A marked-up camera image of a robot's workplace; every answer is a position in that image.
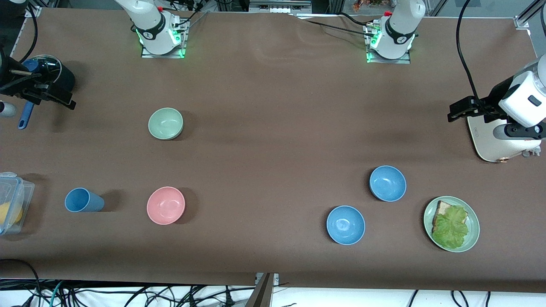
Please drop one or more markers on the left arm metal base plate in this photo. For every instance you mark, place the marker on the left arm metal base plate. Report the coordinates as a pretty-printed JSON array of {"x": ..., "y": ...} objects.
[{"x": 403, "y": 61}]

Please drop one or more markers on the brown table cover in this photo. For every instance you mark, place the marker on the brown table cover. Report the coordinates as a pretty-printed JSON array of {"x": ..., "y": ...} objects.
[{"x": 256, "y": 85}]

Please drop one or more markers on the green bowl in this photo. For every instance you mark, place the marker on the green bowl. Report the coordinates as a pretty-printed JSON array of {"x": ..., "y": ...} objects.
[{"x": 165, "y": 123}]

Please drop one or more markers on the glass lid blue knob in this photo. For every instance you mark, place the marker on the glass lid blue knob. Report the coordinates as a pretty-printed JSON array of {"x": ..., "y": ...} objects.
[{"x": 47, "y": 66}]

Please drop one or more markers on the pink bowl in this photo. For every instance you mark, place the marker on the pink bowl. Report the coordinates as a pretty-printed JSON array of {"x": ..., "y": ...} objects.
[{"x": 166, "y": 205}]

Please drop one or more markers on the clear plastic container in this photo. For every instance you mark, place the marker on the clear plastic container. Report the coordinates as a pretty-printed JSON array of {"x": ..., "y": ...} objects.
[{"x": 17, "y": 187}]

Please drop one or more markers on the green lettuce leaf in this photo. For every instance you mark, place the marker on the green lettuce leaf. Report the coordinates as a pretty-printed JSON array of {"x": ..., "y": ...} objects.
[{"x": 450, "y": 230}]

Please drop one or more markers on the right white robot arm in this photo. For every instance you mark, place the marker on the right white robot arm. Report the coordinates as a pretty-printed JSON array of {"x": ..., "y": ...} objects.
[{"x": 153, "y": 30}]

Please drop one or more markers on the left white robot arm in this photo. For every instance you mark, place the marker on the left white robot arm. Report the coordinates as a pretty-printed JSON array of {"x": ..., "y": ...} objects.
[{"x": 399, "y": 30}]

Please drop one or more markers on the metal table post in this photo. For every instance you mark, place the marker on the metal table post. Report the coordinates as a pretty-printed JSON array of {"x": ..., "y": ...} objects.
[{"x": 263, "y": 292}]

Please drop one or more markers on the bread slice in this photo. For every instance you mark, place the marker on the bread slice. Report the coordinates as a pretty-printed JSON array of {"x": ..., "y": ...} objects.
[{"x": 443, "y": 208}]

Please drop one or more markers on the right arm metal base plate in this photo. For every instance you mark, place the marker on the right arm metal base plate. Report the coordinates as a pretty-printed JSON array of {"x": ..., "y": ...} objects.
[{"x": 147, "y": 53}]

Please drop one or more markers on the cream toaster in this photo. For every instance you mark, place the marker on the cream toaster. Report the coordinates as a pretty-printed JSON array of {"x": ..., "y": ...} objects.
[{"x": 490, "y": 147}]

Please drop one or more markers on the aluminium corner bracket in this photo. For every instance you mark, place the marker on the aluminium corner bracket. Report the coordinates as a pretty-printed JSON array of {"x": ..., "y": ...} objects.
[
  {"x": 521, "y": 22},
  {"x": 33, "y": 11}
]

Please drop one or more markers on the grey power strip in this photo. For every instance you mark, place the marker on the grey power strip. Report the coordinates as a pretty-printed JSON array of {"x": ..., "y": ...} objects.
[{"x": 279, "y": 6}]

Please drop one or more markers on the yellow food in container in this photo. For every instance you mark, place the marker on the yellow food in container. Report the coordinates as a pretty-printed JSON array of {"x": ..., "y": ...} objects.
[{"x": 10, "y": 213}]

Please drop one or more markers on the blue cup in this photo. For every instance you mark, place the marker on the blue cup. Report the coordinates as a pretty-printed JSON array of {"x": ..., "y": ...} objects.
[{"x": 83, "y": 200}]

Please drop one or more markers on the blue bowl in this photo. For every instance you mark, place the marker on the blue bowl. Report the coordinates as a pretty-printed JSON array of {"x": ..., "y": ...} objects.
[
  {"x": 345, "y": 225},
  {"x": 387, "y": 183}
]

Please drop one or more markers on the green plate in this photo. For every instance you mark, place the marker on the green plate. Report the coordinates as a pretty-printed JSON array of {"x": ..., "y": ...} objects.
[{"x": 472, "y": 232}]

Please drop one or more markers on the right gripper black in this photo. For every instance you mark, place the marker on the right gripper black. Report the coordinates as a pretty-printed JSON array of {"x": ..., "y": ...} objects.
[{"x": 15, "y": 85}]

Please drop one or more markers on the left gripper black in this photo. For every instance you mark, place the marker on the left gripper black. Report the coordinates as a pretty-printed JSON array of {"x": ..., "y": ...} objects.
[{"x": 489, "y": 104}]

